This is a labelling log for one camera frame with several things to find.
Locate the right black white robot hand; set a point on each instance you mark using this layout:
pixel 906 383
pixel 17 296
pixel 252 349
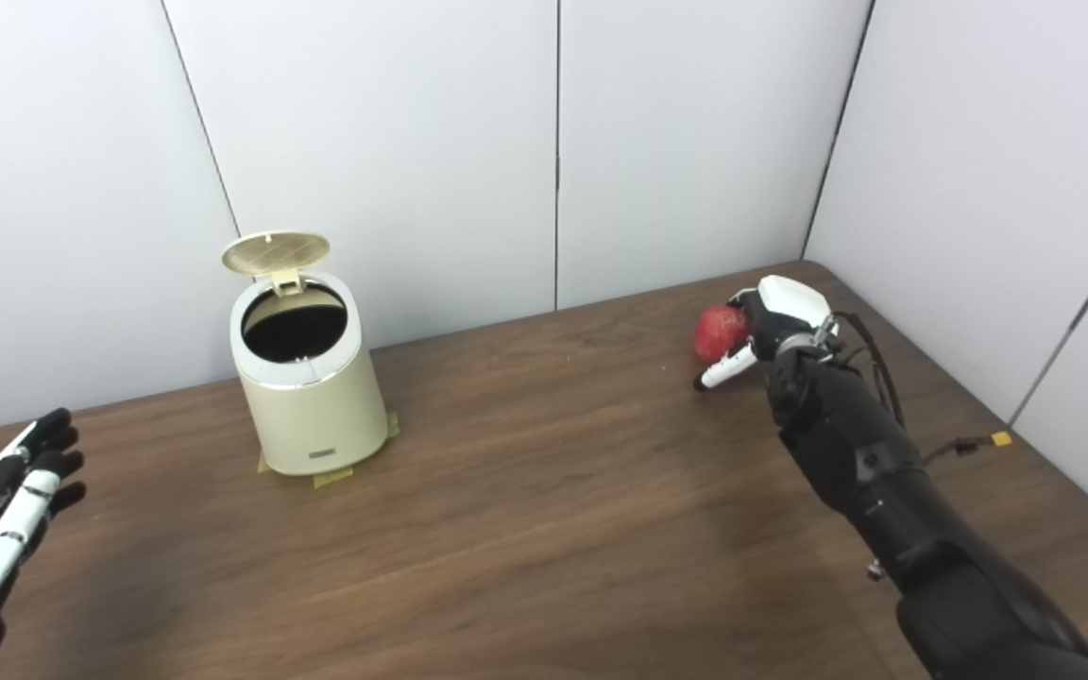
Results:
pixel 794 302

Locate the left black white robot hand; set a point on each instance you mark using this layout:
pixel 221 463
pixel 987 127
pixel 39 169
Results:
pixel 6 529

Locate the red apple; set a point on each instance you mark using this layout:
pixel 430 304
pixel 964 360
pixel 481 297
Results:
pixel 719 331

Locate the round cream bin lid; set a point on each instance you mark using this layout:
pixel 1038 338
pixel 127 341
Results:
pixel 275 253

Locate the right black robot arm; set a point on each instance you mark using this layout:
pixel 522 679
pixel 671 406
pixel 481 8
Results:
pixel 884 482

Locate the cream-colored bin body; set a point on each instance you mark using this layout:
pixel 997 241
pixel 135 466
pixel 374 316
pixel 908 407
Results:
pixel 317 416

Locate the yellow-green tape piece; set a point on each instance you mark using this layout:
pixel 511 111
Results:
pixel 332 477
pixel 393 425

